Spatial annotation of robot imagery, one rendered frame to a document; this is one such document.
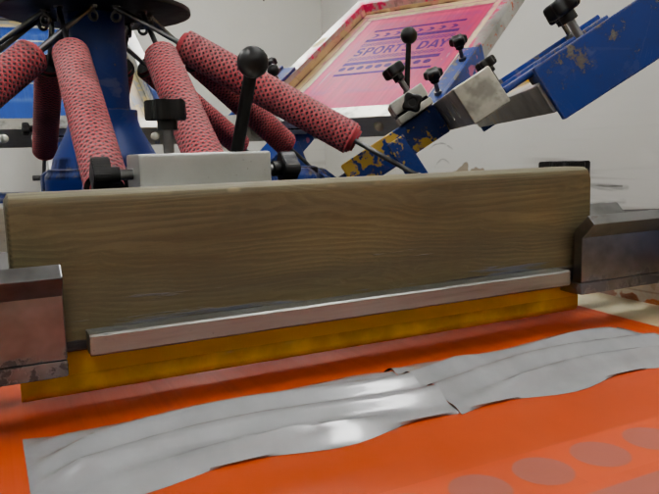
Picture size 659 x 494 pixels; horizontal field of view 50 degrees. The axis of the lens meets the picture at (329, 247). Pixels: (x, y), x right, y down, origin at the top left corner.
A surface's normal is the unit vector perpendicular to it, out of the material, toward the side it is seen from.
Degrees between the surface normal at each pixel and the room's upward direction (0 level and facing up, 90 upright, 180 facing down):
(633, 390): 0
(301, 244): 90
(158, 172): 90
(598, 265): 90
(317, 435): 43
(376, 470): 0
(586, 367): 37
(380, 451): 0
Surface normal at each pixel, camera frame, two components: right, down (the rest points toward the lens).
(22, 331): 0.44, 0.11
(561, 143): -0.90, 0.09
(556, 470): -0.03, -0.99
